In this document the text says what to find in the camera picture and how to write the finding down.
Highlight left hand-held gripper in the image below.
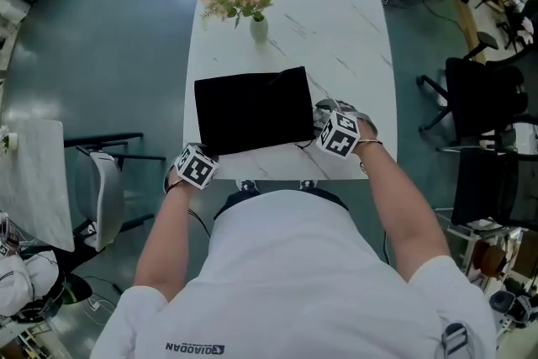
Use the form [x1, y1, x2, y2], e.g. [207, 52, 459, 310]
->
[163, 141, 222, 194]

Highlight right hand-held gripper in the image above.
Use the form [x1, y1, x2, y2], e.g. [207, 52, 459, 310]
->
[312, 98, 380, 160]

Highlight black drawstring cloth pouch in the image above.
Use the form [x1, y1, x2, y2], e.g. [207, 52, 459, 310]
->
[193, 66, 317, 157]

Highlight person's left forearm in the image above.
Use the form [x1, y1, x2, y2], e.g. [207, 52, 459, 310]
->
[133, 180, 215, 304]

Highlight person's right forearm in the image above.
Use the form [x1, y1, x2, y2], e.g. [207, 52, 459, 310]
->
[356, 138, 451, 282]

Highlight person's left shoe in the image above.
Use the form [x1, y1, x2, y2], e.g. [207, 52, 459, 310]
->
[235, 178, 261, 193]

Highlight person's black shorts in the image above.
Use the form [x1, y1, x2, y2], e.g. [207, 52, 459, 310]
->
[213, 187, 350, 224]

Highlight white marble table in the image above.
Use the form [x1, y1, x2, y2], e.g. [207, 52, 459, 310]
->
[182, 0, 398, 181]

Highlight grey shell chair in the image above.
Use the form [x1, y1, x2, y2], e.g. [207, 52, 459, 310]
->
[62, 133, 167, 253]

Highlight pale green vase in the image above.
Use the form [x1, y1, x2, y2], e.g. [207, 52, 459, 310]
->
[249, 14, 269, 44]

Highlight black padded office chair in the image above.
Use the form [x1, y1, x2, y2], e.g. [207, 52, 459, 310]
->
[417, 31, 529, 150]

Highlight person's white shirt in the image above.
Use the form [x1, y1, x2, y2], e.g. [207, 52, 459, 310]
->
[90, 188, 497, 359]

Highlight black mesh office chair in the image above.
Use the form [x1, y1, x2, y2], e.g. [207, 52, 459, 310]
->
[435, 113, 538, 232]

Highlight grey marble side table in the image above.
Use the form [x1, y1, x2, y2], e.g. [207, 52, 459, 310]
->
[0, 119, 76, 253]

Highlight white metal shelf rack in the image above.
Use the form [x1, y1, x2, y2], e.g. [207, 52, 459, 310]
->
[445, 218, 526, 291]

